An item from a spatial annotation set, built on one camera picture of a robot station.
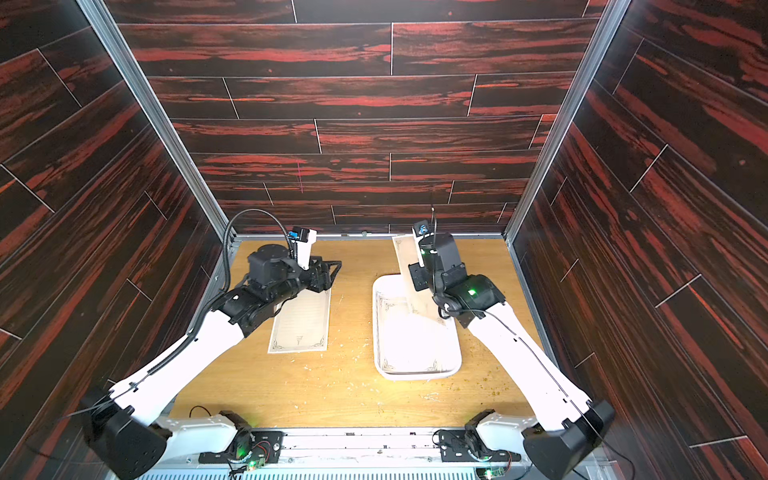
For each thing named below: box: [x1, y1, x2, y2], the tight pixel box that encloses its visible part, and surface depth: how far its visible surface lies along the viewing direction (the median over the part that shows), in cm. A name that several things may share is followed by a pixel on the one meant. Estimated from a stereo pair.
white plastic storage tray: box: [372, 274, 463, 381], surface depth 88 cm
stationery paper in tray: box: [376, 291, 453, 374], surface depth 88 cm
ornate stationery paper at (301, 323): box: [268, 288, 332, 354], surface depth 95 cm
